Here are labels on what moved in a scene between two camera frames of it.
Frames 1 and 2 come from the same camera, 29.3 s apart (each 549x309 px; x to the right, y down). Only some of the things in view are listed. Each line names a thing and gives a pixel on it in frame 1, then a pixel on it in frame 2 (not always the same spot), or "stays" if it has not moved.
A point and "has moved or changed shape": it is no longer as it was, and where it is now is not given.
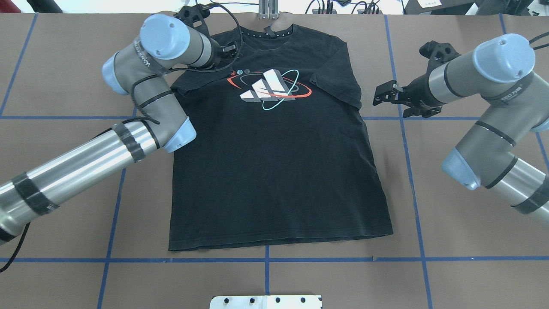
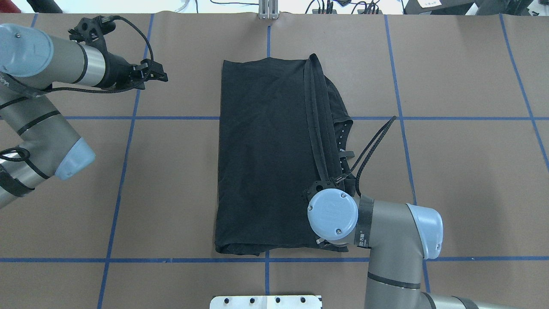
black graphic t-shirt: (281, 154) has moved or changed shape
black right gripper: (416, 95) -> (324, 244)
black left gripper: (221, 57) -> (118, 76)
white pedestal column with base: (293, 301) stays
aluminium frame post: (268, 9) stays
